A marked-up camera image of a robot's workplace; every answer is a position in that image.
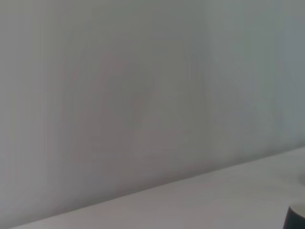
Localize dark grey ceramic mug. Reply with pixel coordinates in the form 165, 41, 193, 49
283, 205, 305, 229

